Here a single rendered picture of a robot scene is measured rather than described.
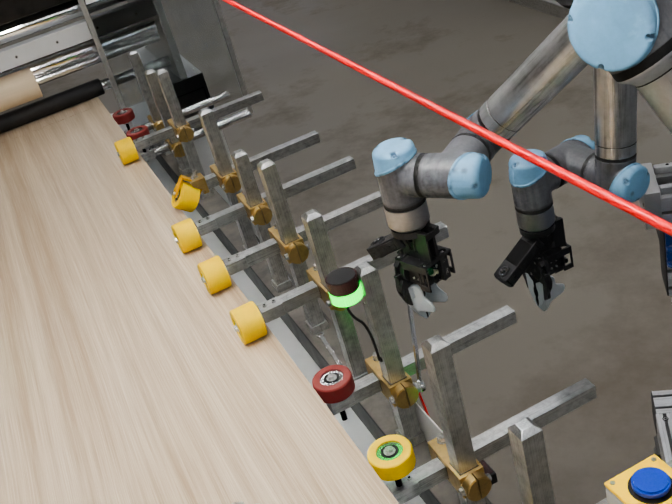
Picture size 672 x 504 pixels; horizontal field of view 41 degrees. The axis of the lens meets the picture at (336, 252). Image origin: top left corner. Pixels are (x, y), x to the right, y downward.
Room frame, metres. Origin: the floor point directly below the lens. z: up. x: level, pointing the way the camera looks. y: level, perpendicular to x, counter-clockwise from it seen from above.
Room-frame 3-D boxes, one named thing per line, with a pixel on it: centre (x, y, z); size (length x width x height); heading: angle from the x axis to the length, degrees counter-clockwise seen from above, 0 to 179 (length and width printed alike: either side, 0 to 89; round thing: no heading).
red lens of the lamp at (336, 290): (1.37, 0.00, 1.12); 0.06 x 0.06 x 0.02
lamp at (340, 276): (1.37, 0.00, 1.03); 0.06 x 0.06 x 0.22; 16
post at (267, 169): (1.87, 0.10, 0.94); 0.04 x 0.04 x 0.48; 16
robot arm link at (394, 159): (1.36, -0.14, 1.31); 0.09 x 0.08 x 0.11; 54
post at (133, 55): (3.31, 0.51, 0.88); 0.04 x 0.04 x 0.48; 16
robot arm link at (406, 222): (1.37, -0.14, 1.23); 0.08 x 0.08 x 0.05
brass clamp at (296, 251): (1.89, 0.10, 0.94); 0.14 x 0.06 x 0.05; 16
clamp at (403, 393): (1.41, -0.03, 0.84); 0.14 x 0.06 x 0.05; 16
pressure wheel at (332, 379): (1.39, 0.08, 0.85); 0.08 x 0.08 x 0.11
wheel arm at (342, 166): (2.16, 0.13, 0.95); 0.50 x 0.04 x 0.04; 106
